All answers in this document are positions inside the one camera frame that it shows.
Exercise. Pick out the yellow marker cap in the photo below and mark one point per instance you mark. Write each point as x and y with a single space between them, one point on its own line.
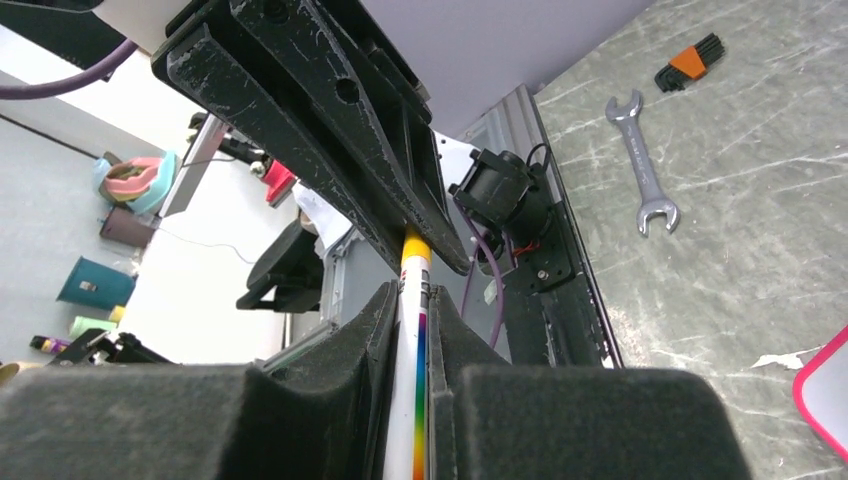
415 246

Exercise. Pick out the pink teal tape rolls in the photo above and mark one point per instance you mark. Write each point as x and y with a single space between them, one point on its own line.
140 184

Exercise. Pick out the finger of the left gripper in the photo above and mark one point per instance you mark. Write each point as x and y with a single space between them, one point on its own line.
298 98
392 90

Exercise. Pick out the silver open-end wrench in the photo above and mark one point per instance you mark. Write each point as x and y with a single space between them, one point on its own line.
653 200

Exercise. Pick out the pink framed whiteboard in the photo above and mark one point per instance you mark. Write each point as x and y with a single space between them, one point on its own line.
820 393

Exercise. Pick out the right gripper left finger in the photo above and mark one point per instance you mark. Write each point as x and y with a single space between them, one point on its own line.
315 418

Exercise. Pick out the white marker pen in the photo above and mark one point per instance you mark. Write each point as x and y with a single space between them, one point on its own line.
405 455

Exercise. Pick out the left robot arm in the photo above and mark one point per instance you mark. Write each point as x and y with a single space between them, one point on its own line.
497 189

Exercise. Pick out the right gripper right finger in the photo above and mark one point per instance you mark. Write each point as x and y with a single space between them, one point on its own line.
493 420

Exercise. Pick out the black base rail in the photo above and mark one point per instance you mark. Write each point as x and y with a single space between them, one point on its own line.
554 314

